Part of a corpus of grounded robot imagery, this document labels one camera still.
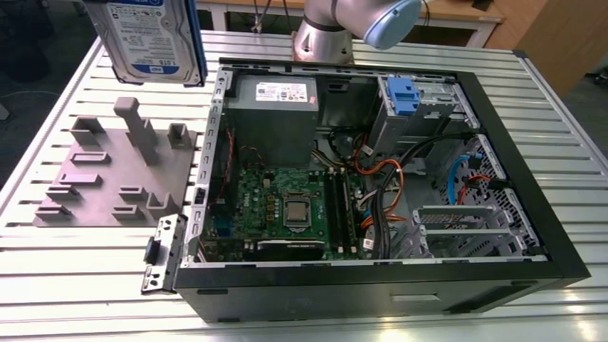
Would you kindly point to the wooden desk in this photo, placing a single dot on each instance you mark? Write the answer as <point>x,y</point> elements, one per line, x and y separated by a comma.
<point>456,12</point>

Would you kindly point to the metal disk bay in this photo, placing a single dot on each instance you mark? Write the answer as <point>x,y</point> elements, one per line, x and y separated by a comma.
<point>468,231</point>

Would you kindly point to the green motherboard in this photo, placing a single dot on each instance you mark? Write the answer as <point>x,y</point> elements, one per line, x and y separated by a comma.
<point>259,228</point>

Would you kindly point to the CPU socket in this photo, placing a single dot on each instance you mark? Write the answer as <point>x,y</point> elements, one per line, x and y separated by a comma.
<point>298,228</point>

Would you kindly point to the grey power supply unit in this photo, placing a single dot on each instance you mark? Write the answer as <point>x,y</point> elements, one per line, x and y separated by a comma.
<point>271,132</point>

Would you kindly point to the grey parts rack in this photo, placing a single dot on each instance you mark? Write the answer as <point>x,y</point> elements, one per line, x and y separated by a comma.
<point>110,178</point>

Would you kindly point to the RAM stick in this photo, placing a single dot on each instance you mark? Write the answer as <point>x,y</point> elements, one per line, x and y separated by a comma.
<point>348,217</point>

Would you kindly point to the black PC case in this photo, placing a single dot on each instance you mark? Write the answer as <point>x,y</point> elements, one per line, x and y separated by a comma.
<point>332,295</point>

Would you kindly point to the black graphics card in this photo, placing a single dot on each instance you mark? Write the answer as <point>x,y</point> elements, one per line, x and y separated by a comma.
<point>290,251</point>

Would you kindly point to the blue drive cage latch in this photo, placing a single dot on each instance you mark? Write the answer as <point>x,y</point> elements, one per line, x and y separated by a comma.
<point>402,96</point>

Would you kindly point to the wooden cabinet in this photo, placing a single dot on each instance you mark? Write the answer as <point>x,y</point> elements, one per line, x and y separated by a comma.
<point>560,42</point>

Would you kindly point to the silver CPU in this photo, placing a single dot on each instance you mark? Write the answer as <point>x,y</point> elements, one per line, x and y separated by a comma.
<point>298,211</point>

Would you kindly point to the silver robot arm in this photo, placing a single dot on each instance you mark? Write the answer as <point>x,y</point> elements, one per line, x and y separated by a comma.
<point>323,39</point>

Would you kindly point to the hard disk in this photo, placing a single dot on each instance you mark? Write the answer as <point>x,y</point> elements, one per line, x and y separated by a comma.
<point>143,35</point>

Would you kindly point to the metal drive cage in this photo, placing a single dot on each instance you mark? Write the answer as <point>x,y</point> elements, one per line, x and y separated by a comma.
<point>394,132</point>

